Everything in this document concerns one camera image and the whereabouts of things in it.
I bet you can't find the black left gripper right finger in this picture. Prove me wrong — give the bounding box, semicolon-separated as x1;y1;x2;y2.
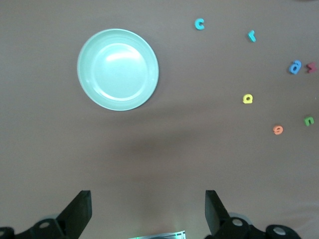
204;190;303;239

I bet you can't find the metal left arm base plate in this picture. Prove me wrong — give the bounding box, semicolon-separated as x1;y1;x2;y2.
128;230;186;239

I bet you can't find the teal letter c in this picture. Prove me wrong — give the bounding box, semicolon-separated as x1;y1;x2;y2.
194;18;206;31

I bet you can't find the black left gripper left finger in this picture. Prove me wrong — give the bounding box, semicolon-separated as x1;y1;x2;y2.
0;190;93;239

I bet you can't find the blue letter a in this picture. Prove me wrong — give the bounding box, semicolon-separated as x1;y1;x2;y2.
288;59;303;75

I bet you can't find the green plate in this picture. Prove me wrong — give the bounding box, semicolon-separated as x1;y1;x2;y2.
76;28;160;112

